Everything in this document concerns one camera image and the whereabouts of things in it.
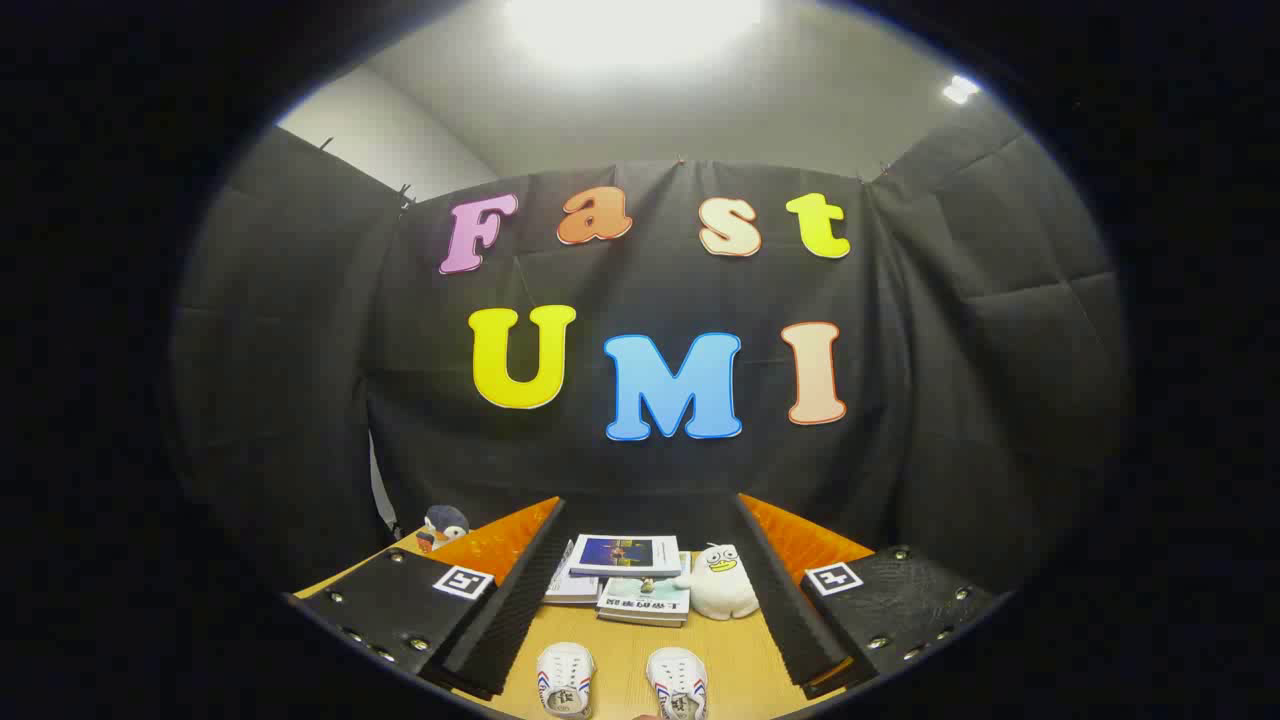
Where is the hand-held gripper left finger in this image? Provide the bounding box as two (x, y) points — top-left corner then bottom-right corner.
(295, 497), (566, 701)

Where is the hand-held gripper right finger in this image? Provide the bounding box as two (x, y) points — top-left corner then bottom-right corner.
(737, 493), (1001, 701)

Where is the white striped canvas shoe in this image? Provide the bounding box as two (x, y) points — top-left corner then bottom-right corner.
(645, 647), (709, 720)
(536, 642), (597, 719)

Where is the portrait cover book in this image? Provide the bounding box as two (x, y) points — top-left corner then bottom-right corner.
(545, 540), (601, 605)

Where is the white duck plush toy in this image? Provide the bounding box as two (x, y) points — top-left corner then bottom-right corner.
(672, 543), (761, 621)

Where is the grey penguin plush toy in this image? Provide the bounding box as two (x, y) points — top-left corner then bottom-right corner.
(415, 505), (471, 553)

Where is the blue picture cover book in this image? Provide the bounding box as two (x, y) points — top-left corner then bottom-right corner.
(570, 534), (681, 579)

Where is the teal picture cover book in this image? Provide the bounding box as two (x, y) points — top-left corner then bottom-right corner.
(597, 576), (691, 623)

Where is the large ceiling light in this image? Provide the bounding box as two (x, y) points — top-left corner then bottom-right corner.
(500, 0), (766, 71)

